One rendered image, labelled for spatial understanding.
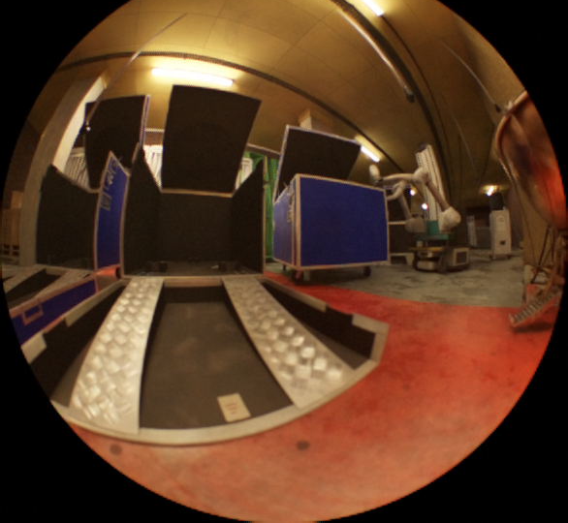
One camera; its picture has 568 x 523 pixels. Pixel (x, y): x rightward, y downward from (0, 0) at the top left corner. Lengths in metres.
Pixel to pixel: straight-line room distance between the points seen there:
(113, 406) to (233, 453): 0.25
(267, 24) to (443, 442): 3.37
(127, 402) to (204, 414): 0.17
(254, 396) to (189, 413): 0.15
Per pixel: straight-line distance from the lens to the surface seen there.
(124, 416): 0.45
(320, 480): 0.36
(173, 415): 0.43
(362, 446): 0.39
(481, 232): 11.98
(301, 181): 1.47
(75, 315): 0.69
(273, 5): 2.93
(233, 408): 0.42
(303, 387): 0.44
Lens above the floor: 0.35
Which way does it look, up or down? 2 degrees up
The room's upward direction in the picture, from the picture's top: straight up
